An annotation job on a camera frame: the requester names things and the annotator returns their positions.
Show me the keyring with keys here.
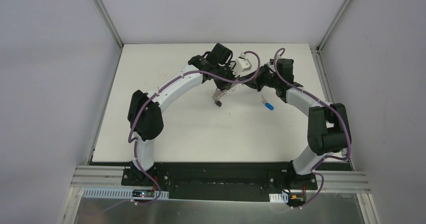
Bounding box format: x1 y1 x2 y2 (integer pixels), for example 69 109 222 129
211 84 236 107

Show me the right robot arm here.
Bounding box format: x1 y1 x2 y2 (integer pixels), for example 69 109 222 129
246 58 351 189

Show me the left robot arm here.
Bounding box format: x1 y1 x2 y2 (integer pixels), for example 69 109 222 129
127 43 251 186

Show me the blue tagged key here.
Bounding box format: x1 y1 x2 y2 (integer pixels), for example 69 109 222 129
261 95 274 110

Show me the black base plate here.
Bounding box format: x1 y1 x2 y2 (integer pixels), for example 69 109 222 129
121 162 317 202

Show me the aluminium frame rail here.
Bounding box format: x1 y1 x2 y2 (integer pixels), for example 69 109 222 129
70 165 134 187

